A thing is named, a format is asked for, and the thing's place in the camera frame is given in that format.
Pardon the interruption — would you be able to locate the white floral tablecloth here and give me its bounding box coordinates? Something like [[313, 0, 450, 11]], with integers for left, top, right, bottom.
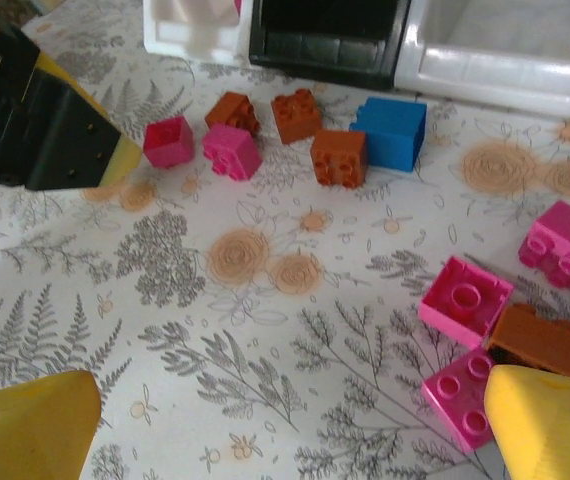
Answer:
[[0, 0, 570, 480]]

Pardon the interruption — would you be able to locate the white bin with orange bricks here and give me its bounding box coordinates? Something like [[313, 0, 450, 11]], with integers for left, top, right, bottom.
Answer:
[[394, 0, 570, 122]]

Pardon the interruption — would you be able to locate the white bin with pink bricks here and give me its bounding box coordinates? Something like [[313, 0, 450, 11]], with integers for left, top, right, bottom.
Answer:
[[142, 0, 247, 64]]

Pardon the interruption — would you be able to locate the orange square lego brick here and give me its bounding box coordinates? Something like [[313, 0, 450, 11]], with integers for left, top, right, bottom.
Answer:
[[270, 88, 324, 147], [486, 301, 570, 379], [204, 91, 262, 136], [309, 128, 370, 191]]

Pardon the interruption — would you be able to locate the red square lego brick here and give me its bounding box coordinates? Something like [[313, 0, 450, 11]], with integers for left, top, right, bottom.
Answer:
[[142, 115, 195, 171]]

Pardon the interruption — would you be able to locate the black plastic bin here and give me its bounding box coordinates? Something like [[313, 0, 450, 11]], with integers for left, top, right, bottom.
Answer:
[[248, 0, 412, 92]]

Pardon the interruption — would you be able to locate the pink square lego brick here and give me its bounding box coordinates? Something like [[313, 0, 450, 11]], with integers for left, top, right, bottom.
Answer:
[[517, 200, 570, 291], [417, 255, 516, 350], [420, 347, 497, 454], [200, 123, 264, 182]]

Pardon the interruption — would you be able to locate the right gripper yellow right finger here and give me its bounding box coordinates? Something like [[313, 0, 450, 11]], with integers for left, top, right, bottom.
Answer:
[[483, 363, 570, 480]]

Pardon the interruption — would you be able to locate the blue square lego brick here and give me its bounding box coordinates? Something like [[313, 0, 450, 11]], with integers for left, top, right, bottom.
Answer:
[[349, 96, 429, 174]]

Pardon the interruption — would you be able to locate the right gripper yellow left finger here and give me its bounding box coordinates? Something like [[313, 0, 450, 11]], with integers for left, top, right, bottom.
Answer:
[[0, 369, 103, 480]]

